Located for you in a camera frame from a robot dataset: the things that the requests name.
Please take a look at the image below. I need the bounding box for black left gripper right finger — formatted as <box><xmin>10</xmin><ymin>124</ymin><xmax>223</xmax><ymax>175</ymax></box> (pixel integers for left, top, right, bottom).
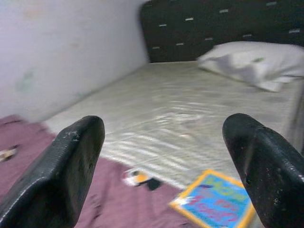
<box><xmin>222</xmin><ymin>113</ymin><xmax>304</xmax><ymax>228</ymax></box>

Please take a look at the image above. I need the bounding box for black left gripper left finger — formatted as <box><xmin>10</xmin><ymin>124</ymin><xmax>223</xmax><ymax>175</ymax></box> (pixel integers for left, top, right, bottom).
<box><xmin>0</xmin><ymin>115</ymin><xmax>106</xmax><ymax>228</ymax></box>

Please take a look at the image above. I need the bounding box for colourful yellow-edged picture book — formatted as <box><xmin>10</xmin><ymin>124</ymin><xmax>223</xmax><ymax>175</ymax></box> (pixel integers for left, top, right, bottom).
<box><xmin>168</xmin><ymin>169</ymin><xmax>256</xmax><ymax>228</ymax></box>

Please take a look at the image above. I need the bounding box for pink quilt with cartoon print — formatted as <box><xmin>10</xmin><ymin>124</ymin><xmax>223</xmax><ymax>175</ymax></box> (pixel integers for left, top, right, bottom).
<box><xmin>0</xmin><ymin>114</ymin><xmax>198</xmax><ymax>228</ymax></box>

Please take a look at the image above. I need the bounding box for white pillow with tree print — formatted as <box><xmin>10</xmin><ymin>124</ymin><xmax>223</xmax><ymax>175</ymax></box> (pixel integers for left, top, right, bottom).
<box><xmin>197</xmin><ymin>40</ymin><xmax>304</xmax><ymax>93</ymax></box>

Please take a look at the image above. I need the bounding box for white quilted mattress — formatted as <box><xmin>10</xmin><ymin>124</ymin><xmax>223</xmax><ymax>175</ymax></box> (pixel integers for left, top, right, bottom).
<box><xmin>42</xmin><ymin>61</ymin><xmax>304</xmax><ymax>190</ymax></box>

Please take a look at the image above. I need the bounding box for black tufted headboard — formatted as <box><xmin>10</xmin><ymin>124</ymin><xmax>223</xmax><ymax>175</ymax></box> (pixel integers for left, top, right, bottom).
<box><xmin>139</xmin><ymin>0</ymin><xmax>304</xmax><ymax>64</ymax></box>

